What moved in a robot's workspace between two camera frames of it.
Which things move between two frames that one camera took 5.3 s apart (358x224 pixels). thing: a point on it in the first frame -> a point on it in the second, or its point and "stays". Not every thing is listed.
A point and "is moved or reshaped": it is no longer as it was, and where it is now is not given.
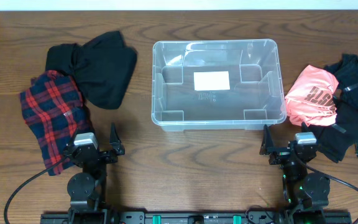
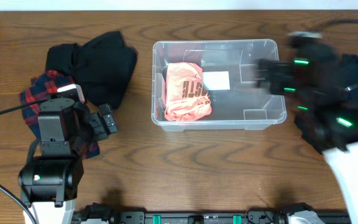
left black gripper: x=103 y=155 -> x=105 y=121
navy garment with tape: x=357 y=83 stays
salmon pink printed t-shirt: x=311 y=99 is moved or reshaped
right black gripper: x=281 y=153 -> x=291 y=71
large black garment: x=103 y=66 stays
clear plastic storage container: x=217 y=84 stays
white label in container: x=212 y=80 stays
